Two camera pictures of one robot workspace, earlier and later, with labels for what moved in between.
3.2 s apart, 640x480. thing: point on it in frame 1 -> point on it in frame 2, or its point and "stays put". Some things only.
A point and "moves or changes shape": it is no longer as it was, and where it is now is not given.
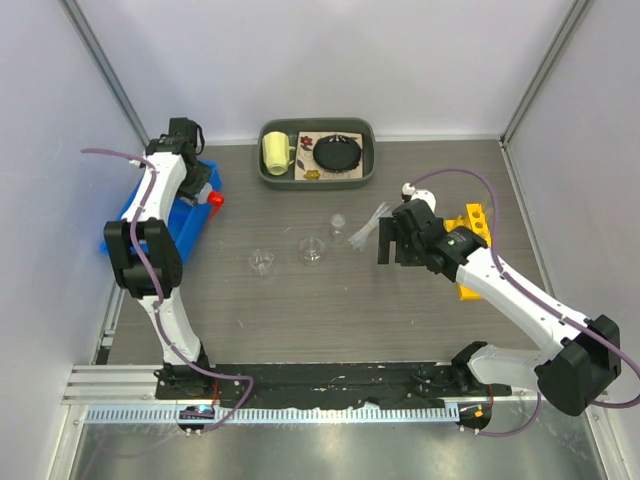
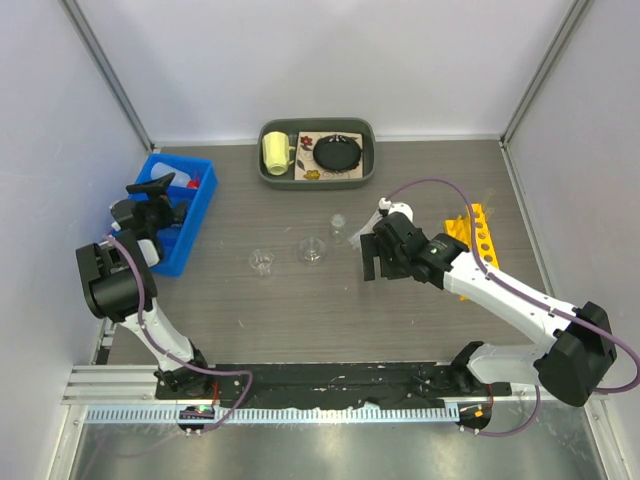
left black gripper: (203, 176) -> (157, 190)
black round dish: (337, 153) stays put
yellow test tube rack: (476, 222) stays put
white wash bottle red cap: (207, 195) moves or changes shape
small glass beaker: (311, 250) stays put
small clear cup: (337, 233) stays put
